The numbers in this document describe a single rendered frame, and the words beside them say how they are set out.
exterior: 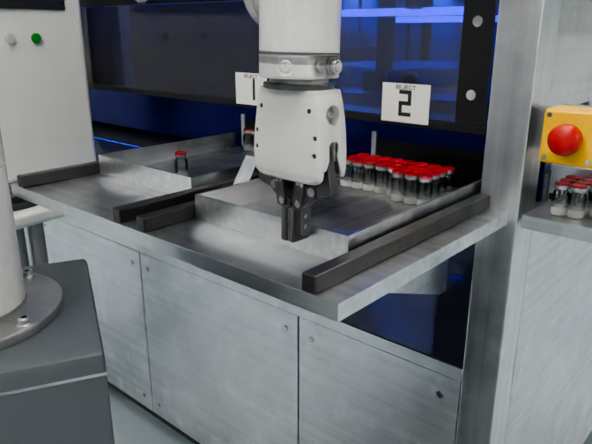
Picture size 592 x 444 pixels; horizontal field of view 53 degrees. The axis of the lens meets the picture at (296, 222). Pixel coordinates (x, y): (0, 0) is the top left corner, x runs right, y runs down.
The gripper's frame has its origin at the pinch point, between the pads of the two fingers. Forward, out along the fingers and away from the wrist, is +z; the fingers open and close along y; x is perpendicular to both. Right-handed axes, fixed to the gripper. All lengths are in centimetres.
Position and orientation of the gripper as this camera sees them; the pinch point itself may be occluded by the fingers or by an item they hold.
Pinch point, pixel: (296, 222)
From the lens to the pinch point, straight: 67.4
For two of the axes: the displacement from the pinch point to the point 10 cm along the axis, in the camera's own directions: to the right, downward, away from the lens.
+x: -6.6, 2.2, -7.2
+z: -0.2, 9.5, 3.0
